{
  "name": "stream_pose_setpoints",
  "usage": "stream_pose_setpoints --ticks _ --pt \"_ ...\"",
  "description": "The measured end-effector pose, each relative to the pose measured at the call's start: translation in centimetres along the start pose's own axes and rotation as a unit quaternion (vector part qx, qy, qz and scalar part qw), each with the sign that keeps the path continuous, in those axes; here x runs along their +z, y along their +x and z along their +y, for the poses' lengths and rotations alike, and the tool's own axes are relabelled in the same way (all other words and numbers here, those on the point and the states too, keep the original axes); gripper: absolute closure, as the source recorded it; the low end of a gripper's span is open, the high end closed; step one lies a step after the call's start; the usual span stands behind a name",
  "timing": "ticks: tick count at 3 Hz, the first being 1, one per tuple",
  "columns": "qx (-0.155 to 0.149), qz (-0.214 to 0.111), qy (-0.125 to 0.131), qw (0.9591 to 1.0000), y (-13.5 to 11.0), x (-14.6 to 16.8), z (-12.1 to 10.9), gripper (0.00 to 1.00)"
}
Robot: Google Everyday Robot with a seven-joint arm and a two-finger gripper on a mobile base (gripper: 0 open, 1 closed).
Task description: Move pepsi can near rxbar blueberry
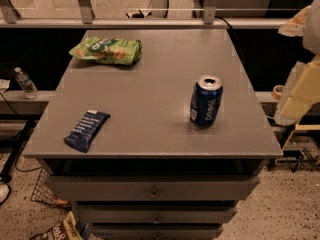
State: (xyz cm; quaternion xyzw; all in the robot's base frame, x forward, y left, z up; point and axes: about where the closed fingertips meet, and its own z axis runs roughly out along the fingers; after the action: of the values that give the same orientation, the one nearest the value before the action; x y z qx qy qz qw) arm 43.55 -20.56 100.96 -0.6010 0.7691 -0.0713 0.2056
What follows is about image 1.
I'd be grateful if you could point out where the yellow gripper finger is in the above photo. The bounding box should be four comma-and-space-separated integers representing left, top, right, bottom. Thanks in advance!
274, 60, 320, 126
278, 6, 311, 37

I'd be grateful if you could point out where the blue pepsi can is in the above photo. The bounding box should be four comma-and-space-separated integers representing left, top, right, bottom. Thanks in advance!
190, 75, 223, 128

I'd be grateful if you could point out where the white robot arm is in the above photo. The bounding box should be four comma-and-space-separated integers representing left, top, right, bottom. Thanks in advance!
274, 0, 320, 126

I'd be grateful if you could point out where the blue rxbar blueberry bar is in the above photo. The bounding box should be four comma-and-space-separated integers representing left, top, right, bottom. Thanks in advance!
64, 110, 111, 153

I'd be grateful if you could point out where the roll of masking tape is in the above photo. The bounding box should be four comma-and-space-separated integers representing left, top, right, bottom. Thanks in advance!
271, 85, 285, 100

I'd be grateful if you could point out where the yellow metal stand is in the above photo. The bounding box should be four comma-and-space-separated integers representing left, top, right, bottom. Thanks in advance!
279, 123, 320, 167

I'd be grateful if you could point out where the green chip bag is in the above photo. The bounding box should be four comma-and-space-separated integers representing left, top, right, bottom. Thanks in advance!
69, 37, 142, 66

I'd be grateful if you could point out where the clear plastic water bottle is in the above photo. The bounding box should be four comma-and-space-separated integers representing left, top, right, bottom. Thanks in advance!
14, 67, 39, 99

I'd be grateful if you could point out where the brown snack bag on floor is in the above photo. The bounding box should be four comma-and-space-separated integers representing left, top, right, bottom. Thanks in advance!
29, 212, 83, 240

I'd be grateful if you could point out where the wire mesh basket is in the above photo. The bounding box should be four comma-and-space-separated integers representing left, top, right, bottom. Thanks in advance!
31, 169, 62, 207

